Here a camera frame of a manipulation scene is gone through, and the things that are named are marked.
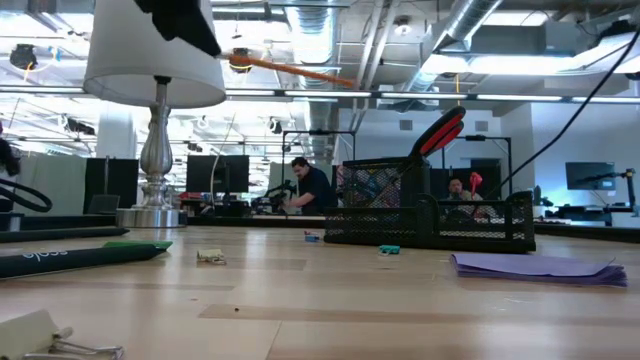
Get orange pencil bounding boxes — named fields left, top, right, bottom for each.
left=219, top=52, right=357, bottom=90

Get green eraser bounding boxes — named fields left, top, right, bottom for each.
left=102, top=240, right=174, bottom=252

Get small beige binder clip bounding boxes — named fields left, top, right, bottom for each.
left=196, top=248, right=228, bottom=266

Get black pen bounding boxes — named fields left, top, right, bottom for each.
left=0, top=227, right=131, bottom=245
left=0, top=243, right=167, bottom=280

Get red-handled scissors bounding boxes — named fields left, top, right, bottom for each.
left=394, top=105, right=467, bottom=166

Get black mesh desk organizer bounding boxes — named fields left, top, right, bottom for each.
left=323, top=157, right=537, bottom=254

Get white shade table lamp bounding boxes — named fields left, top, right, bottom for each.
left=83, top=0, right=227, bottom=229

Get black background monitor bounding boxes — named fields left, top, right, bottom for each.
left=185, top=154, right=251, bottom=195

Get long ceiling light strip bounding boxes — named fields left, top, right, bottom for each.
left=0, top=84, right=640, bottom=104

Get black partition panel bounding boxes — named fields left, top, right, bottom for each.
left=83, top=157, right=140, bottom=210

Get person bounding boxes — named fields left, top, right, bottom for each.
left=446, top=177, right=484, bottom=204
left=0, top=137, right=22, bottom=176
left=286, top=156, right=339, bottom=216

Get white binder clip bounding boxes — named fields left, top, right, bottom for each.
left=0, top=308, right=125, bottom=360

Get purple sticky note pad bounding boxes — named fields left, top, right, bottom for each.
left=450, top=252, right=628, bottom=289

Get silver ventilation duct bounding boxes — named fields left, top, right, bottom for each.
left=399, top=0, right=504, bottom=101
left=284, top=0, right=341, bottom=161

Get black background rig frame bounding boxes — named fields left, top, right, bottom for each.
left=442, top=134, right=513, bottom=196
left=281, top=129, right=357, bottom=166

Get black cable loop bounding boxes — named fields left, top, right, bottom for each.
left=0, top=177, right=54, bottom=214

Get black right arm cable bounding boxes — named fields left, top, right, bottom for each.
left=483, top=28, right=640, bottom=201

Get wall-mounted monitor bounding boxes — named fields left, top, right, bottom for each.
left=565, top=161, right=617, bottom=192

